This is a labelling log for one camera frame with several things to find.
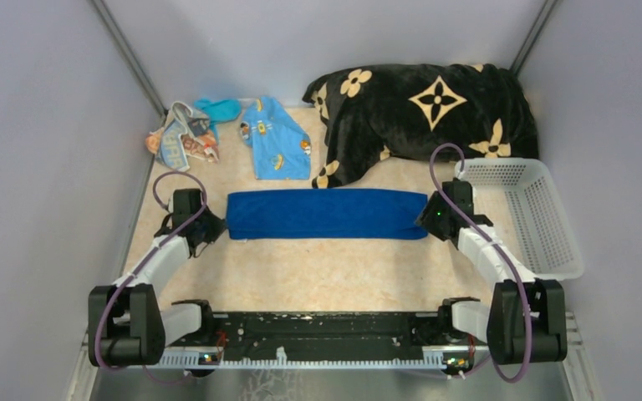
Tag dark blue towel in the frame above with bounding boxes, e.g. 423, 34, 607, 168
226, 188, 428, 240

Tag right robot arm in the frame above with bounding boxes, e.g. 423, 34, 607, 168
415, 179, 568, 366

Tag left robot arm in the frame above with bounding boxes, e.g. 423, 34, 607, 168
88, 189, 226, 368

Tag grey orange printed cloth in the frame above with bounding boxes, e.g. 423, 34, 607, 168
145, 101, 220, 172

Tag black floral plush blanket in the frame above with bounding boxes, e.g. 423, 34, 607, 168
303, 63, 539, 189

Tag light blue printed towel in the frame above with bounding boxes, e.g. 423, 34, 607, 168
239, 96, 312, 180

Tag white plastic basket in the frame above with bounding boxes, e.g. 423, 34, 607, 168
455, 158, 584, 281

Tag teal small cloth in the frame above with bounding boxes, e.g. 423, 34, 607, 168
193, 99, 242, 141

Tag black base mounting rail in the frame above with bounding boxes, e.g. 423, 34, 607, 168
161, 312, 487, 373

